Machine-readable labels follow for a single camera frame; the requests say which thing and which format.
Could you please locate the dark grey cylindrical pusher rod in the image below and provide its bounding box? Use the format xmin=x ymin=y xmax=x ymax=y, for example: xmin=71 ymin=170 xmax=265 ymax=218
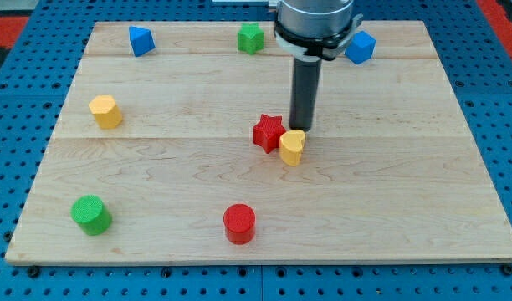
xmin=289 ymin=59 xmax=321 ymax=131

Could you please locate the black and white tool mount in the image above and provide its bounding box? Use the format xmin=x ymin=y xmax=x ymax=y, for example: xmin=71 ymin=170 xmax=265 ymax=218
xmin=274 ymin=13 xmax=363 ymax=63

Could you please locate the red cylinder block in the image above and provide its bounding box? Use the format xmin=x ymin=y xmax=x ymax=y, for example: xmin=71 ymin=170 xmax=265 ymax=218
xmin=223 ymin=203 xmax=256 ymax=244

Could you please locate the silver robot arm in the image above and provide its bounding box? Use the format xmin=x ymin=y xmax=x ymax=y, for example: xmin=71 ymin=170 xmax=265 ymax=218
xmin=274 ymin=0 xmax=363 ymax=132

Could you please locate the blue cube block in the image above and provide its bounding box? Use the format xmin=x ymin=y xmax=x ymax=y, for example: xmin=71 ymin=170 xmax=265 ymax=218
xmin=345 ymin=31 xmax=376 ymax=64

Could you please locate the green star block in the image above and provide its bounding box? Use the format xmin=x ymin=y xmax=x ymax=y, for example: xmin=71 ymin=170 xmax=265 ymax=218
xmin=237 ymin=23 xmax=264 ymax=55

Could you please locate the yellow heart block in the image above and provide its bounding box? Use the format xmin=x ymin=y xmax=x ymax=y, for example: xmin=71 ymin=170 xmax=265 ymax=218
xmin=279 ymin=130 xmax=306 ymax=166

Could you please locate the red star block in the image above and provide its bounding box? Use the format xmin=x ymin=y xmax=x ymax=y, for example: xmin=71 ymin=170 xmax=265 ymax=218
xmin=253 ymin=114 xmax=286 ymax=154

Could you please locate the blue triangular prism block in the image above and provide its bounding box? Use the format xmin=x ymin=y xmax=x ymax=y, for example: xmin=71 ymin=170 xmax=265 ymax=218
xmin=129 ymin=26 xmax=156 ymax=57

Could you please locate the light wooden board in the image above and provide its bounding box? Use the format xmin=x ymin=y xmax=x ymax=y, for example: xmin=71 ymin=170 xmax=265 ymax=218
xmin=6 ymin=21 xmax=512 ymax=266

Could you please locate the yellow hexagon block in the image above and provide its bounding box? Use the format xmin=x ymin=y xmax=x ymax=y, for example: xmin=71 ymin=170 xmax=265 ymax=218
xmin=89 ymin=95 xmax=123 ymax=130

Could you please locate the green cylinder block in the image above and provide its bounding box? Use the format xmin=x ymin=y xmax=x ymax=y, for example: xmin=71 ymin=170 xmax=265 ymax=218
xmin=70 ymin=195 xmax=112 ymax=236

